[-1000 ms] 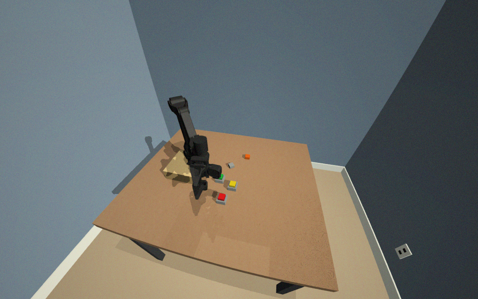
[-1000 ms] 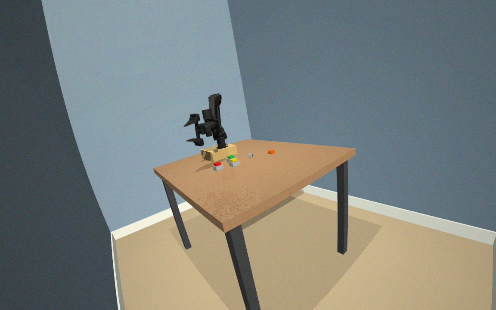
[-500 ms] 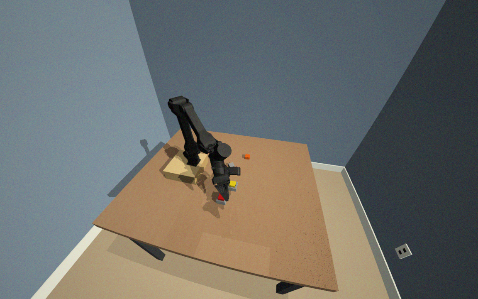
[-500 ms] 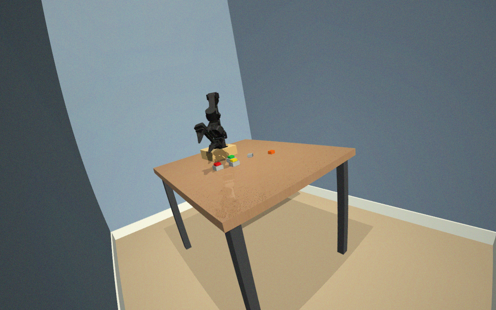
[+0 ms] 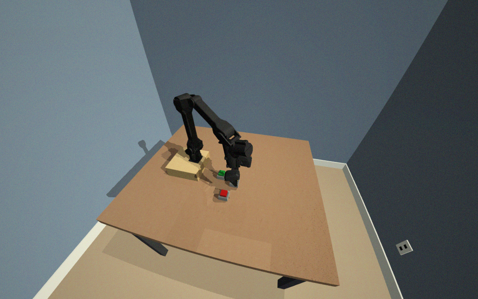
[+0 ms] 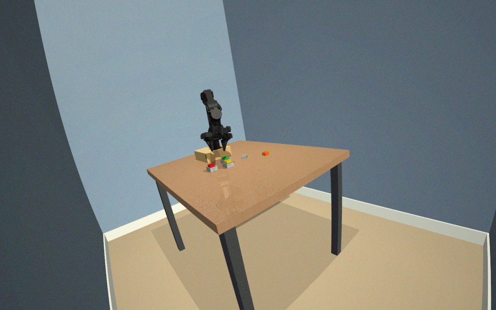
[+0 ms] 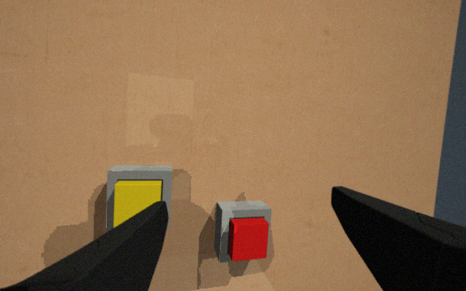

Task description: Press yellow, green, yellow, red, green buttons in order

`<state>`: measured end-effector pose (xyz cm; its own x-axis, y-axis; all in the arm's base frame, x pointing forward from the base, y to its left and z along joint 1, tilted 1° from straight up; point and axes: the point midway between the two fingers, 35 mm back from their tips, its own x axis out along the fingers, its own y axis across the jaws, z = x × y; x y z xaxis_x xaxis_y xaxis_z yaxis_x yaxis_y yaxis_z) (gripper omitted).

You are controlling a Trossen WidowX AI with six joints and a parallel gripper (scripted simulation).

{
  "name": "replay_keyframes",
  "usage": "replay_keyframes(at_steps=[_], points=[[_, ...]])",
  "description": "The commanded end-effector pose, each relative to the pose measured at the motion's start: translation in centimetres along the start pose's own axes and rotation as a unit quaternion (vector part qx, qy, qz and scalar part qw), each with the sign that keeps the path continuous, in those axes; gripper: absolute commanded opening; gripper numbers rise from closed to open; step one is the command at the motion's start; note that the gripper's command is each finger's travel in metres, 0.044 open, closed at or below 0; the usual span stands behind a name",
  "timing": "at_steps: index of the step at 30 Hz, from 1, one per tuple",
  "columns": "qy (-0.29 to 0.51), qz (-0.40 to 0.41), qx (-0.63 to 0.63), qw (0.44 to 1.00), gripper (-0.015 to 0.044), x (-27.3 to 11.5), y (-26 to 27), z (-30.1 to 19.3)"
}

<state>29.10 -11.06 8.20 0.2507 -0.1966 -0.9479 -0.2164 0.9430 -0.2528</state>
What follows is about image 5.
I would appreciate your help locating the green button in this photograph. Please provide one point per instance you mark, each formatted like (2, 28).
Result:
(221, 174)

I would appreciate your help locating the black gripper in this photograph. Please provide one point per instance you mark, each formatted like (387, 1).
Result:
(232, 175)

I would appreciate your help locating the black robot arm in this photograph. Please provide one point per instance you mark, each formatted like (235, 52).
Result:
(223, 130)

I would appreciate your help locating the red button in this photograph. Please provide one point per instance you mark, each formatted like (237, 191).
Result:
(223, 195)

